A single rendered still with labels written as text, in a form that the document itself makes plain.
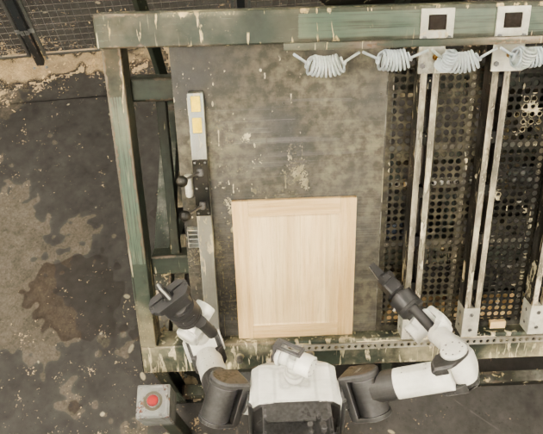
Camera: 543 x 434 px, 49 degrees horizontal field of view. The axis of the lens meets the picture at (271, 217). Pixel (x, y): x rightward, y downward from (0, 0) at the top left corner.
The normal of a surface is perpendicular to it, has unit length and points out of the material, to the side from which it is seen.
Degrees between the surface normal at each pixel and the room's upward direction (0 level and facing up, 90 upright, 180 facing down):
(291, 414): 23
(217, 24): 51
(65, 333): 0
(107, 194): 0
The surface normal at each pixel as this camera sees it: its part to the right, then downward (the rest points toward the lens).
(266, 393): -0.01, -0.77
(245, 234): 0.04, 0.39
